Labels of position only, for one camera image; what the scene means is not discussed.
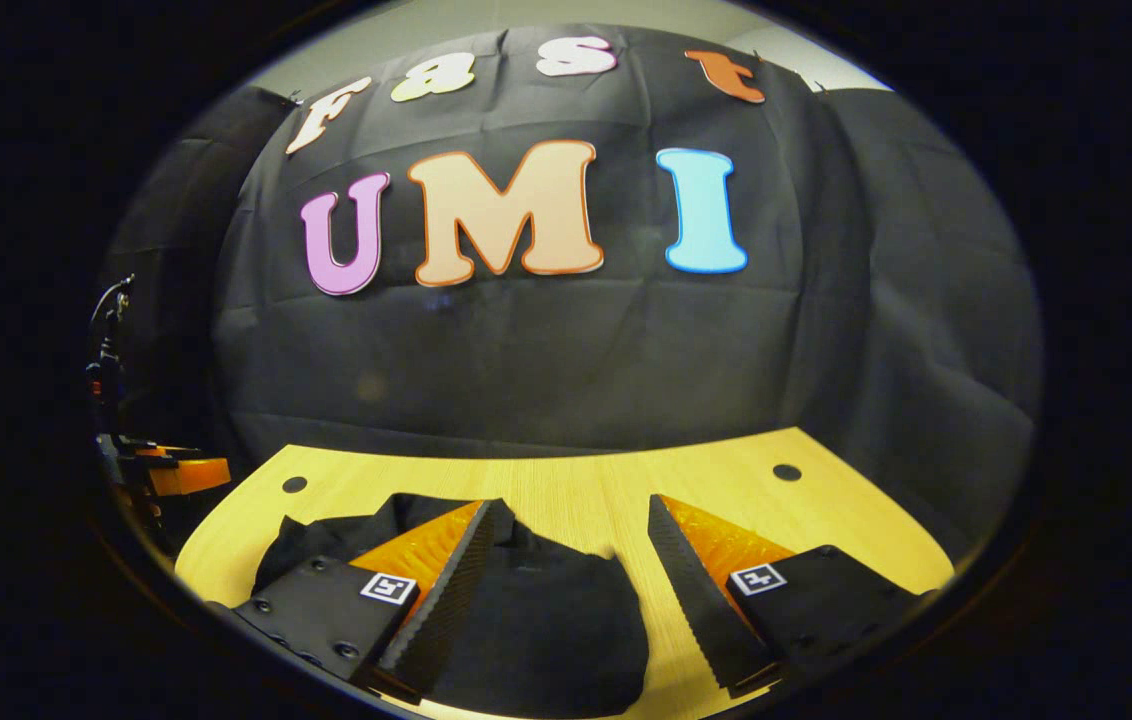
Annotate black buttoned coat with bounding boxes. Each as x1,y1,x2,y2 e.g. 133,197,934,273
251,492,650,719

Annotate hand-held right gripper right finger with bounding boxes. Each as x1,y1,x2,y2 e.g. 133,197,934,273
646,493,922,701

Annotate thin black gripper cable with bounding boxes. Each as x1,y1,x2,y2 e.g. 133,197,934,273
89,275,135,341

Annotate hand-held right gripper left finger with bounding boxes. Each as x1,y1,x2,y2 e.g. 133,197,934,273
231,498,517,701

